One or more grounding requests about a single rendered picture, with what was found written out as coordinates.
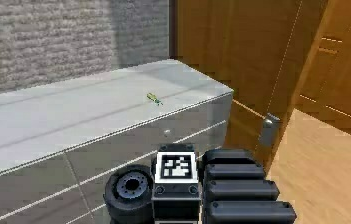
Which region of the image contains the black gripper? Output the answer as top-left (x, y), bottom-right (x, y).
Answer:
top-left (103, 163), bottom-right (155, 224)

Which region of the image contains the grey chest of drawers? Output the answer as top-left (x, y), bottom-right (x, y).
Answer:
top-left (0, 58), bottom-right (235, 224)

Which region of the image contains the small green yellow pen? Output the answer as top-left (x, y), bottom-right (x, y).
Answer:
top-left (146, 92), bottom-right (164, 107)

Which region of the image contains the brown wooden room door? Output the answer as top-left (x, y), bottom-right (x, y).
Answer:
top-left (170, 0), bottom-right (331, 174)

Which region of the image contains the brown wooden panelled door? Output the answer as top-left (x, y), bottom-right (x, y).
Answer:
top-left (294, 0), bottom-right (351, 138)

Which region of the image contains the grey door handle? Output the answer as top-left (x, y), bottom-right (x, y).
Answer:
top-left (258, 112), bottom-right (281, 148)

